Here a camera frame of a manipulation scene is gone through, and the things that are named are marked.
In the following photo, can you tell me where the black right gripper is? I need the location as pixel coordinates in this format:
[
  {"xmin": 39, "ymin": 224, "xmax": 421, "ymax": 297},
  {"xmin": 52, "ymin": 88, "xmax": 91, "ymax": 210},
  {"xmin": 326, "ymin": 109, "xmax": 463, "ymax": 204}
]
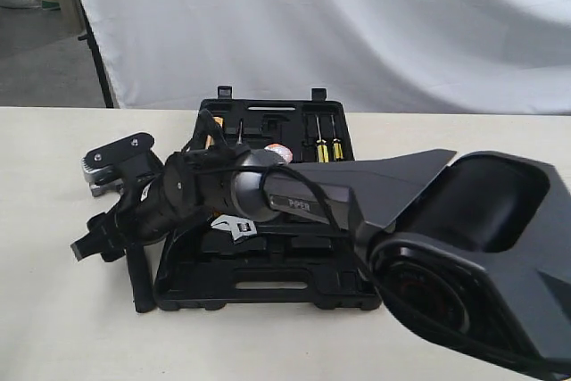
[{"xmin": 70, "ymin": 179, "xmax": 178, "ymax": 261}]

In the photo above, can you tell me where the claw hammer black grip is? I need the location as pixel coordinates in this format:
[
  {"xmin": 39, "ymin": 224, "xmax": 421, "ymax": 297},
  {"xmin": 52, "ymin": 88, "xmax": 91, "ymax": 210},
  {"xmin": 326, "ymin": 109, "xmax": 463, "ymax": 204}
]
[{"xmin": 88, "ymin": 179, "xmax": 156, "ymax": 313}]

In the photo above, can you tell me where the chrome adjustable wrench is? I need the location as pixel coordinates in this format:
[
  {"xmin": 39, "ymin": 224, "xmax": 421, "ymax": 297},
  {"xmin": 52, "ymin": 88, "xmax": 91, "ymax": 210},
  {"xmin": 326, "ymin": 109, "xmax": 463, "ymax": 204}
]
[{"xmin": 211, "ymin": 214, "xmax": 258, "ymax": 244}]

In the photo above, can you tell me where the black electrical tape roll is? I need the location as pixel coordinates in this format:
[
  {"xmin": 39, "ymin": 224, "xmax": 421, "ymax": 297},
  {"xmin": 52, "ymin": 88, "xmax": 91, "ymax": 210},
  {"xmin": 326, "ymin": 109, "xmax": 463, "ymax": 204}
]
[{"xmin": 264, "ymin": 143, "xmax": 294, "ymax": 163}]

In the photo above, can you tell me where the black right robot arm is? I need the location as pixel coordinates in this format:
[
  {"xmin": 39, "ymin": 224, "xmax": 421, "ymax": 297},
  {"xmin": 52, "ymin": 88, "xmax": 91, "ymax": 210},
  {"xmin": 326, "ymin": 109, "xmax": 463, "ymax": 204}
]
[{"xmin": 71, "ymin": 145, "xmax": 570, "ymax": 380}]

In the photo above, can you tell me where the black plastic tool case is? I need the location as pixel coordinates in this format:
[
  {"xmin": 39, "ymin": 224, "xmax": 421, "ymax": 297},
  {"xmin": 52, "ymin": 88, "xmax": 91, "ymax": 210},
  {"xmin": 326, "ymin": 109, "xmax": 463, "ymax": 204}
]
[{"xmin": 153, "ymin": 86, "xmax": 381, "ymax": 311}]

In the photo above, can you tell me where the orange utility knife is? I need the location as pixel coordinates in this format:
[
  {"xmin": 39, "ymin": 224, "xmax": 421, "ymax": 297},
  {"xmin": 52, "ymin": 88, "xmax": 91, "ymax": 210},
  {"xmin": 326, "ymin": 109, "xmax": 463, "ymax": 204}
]
[{"xmin": 204, "ymin": 116, "xmax": 224, "ymax": 149}]

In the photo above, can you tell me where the clear test pen screwdriver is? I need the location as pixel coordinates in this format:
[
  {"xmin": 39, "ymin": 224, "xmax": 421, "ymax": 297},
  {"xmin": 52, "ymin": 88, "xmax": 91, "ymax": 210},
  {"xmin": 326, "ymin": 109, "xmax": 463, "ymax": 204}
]
[{"xmin": 236, "ymin": 118, "xmax": 244, "ymax": 145}]

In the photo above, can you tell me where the black backdrop stand pole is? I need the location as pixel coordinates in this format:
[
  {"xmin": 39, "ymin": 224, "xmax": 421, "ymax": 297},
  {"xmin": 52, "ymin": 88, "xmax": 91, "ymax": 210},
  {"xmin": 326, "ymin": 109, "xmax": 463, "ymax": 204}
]
[{"xmin": 59, "ymin": 0, "xmax": 118, "ymax": 109}]

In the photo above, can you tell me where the large yellow black screwdriver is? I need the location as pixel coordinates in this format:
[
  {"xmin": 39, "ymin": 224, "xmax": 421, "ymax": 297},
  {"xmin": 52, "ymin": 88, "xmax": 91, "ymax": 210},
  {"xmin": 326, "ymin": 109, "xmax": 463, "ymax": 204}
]
[{"xmin": 315, "ymin": 115, "xmax": 329, "ymax": 162}]

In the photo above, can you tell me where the small yellow black screwdriver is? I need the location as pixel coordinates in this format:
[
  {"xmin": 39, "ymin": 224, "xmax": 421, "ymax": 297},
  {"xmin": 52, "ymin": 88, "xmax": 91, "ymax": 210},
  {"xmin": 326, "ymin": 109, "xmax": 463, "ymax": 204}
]
[{"xmin": 330, "ymin": 114, "xmax": 344, "ymax": 162}]

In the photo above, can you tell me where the white backdrop cloth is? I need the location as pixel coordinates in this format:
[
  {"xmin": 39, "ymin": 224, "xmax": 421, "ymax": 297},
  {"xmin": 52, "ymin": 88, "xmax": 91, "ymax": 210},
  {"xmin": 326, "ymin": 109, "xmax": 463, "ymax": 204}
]
[{"xmin": 81, "ymin": 0, "xmax": 570, "ymax": 114}]

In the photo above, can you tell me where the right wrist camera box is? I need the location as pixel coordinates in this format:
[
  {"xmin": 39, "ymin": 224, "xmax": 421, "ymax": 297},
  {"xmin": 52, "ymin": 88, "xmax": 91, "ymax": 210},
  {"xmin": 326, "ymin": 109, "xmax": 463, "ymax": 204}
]
[{"xmin": 81, "ymin": 132, "xmax": 162, "ymax": 197}]

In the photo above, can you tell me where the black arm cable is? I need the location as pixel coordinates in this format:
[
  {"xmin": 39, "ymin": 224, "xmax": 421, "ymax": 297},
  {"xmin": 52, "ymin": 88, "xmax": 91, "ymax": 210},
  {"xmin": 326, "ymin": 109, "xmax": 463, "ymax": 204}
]
[{"xmin": 180, "ymin": 108, "xmax": 571, "ymax": 373}]

